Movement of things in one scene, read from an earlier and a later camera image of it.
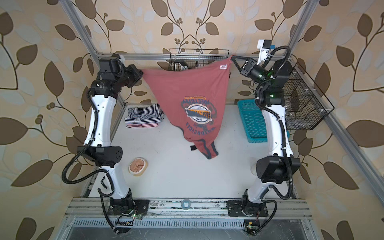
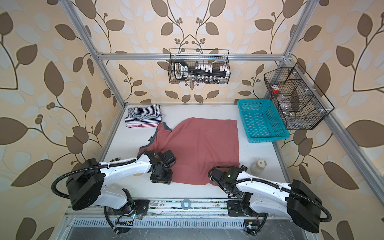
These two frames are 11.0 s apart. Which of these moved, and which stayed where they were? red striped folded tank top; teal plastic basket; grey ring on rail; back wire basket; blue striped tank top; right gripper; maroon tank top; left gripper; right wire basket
Moved: left gripper; right gripper; maroon tank top
Stayed: right wire basket; grey ring on rail; red striped folded tank top; blue striped tank top; teal plastic basket; back wire basket
